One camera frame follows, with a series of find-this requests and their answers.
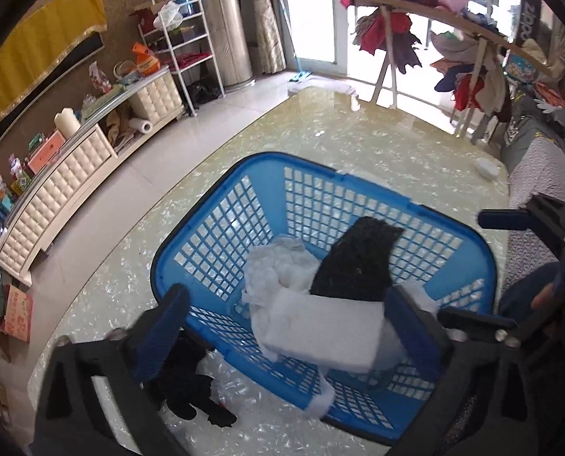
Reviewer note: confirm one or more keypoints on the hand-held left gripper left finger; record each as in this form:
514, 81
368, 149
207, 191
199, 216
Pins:
164, 337

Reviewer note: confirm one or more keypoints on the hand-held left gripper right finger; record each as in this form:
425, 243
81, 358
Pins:
408, 330

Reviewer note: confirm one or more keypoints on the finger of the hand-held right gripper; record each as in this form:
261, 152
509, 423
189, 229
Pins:
501, 220
472, 323

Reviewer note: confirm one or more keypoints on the black cloth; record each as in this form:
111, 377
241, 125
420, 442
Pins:
187, 380

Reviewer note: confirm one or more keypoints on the blue plastic basket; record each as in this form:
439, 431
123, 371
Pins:
165, 266

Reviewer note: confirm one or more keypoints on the black mesh pad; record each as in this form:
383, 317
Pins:
353, 261

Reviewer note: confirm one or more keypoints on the white cotton batting sheet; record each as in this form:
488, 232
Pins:
321, 401

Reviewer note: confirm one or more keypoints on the thin white wrinkled sheet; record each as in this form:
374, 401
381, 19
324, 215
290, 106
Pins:
273, 270

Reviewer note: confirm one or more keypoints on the person's right hand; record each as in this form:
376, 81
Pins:
543, 297

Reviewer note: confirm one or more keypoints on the small white object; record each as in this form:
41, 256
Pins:
486, 168

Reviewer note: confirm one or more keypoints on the person's blue clothing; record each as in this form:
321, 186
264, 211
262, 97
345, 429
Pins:
520, 289

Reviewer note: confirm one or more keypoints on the grey sofa cover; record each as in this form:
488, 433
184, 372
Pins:
534, 171

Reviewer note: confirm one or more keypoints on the red printed cardboard box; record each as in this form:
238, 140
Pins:
16, 313

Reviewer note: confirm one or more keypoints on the white tufted TV cabinet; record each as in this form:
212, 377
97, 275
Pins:
64, 190

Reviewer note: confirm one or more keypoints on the wooden clothes rack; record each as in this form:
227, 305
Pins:
381, 66

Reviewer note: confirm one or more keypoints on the black printed banner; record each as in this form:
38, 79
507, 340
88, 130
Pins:
529, 14

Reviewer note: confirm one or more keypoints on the paper towel roll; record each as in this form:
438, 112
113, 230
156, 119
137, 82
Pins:
142, 126

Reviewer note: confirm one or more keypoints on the pink box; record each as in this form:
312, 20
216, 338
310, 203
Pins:
47, 152

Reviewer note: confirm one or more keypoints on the bunch of hanging clothes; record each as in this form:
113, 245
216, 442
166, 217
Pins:
391, 28

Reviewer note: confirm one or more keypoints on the white cylinder container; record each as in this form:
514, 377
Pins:
68, 126

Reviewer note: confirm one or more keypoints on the orange plastic jug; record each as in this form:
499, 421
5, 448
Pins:
147, 61

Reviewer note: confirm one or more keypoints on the glass sliding door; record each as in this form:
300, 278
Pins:
311, 19

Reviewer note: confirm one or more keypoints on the white metal shelf rack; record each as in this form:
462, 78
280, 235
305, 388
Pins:
211, 47

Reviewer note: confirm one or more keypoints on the standing air conditioner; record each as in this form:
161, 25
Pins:
225, 33

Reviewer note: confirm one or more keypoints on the beige patterned curtain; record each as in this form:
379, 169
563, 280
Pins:
263, 19

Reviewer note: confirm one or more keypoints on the yellow cover cloth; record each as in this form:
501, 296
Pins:
35, 52

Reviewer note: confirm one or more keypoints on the white plastic bag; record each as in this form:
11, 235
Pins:
168, 15

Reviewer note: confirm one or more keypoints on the open brown cardboard box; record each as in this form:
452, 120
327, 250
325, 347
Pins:
145, 9

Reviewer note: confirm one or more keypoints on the wall television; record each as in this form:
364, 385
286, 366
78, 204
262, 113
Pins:
90, 47

